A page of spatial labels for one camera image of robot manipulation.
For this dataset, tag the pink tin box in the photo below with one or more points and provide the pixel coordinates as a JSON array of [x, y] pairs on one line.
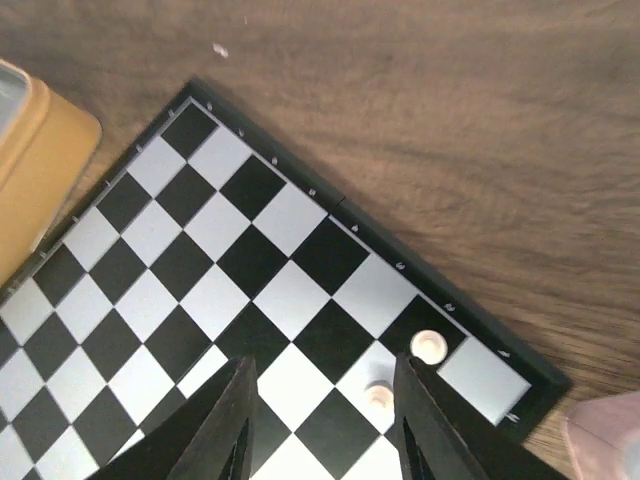
[[602, 437]]

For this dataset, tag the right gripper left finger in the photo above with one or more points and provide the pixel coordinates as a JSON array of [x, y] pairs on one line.
[[210, 436]]

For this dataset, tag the yellow tin box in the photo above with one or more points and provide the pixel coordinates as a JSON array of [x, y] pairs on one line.
[[46, 144]]

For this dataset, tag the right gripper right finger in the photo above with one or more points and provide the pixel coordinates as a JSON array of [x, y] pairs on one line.
[[441, 436]]

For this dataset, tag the white pawn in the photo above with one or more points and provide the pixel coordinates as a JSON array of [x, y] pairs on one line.
[[379, 398], [429, 346]]

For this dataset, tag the black and white chessboard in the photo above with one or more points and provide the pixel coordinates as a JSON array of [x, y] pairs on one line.
[[207, 241]]

